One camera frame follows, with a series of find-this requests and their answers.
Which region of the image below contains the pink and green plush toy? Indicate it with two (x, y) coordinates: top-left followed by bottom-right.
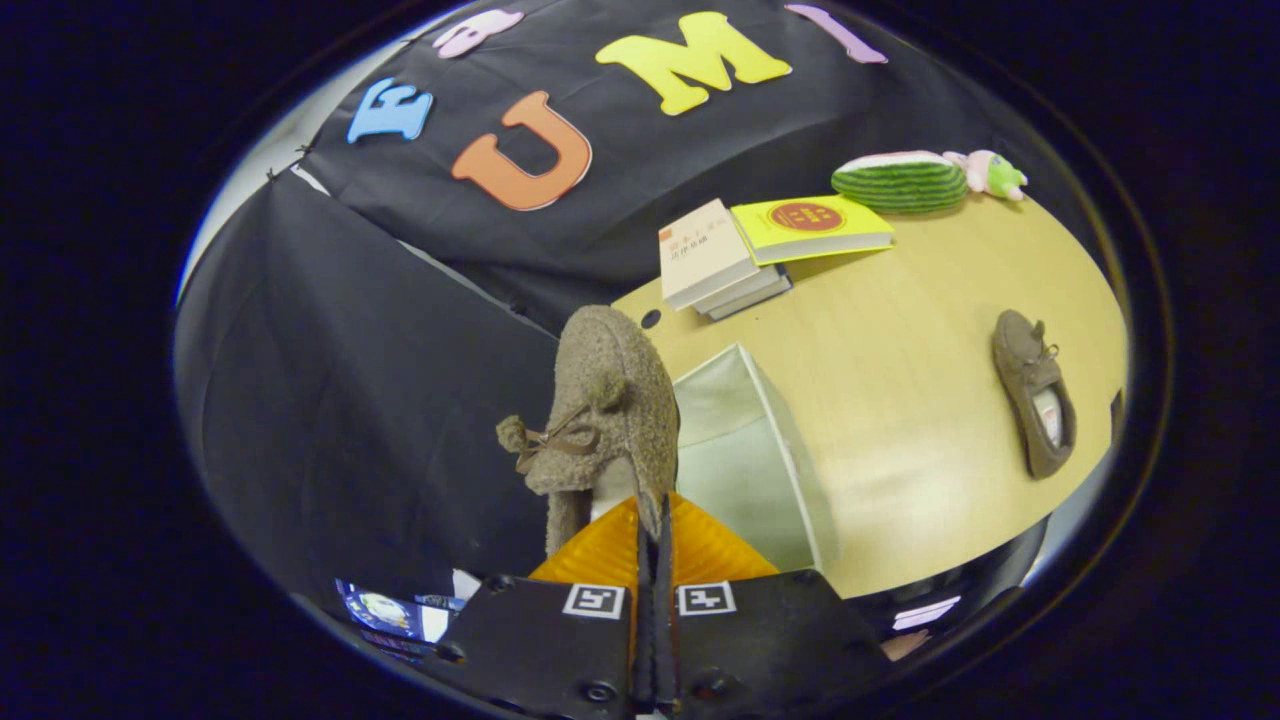
(943, 148), (1029, 203)

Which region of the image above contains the brown fuzzy shoe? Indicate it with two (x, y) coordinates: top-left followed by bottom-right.
(992, 308), (1079, 481)
(495, 304), (683, 557)

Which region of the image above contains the beige book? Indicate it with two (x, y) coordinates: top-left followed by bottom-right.
(658, 198), (761, 311)

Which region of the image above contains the cream storage box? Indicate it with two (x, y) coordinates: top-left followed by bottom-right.
(672, 343), (843, 574)

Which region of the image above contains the blue printed box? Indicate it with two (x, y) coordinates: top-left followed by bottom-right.
(335, 577), (453, 646)

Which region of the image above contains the thin grey book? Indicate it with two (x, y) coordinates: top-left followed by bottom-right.
(690, 265), (786, 314)
(705, 275), (794, 322)

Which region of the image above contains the yellow book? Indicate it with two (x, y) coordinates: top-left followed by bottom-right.
(730, 194), (897, 267)

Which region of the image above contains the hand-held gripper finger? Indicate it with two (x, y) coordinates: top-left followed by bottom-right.
(430, 495), (653, 719)
(655, 490), (891, 719)

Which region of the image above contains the watermelon slice plush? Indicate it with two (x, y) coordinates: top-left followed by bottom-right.
(830, 150), (969, 215)

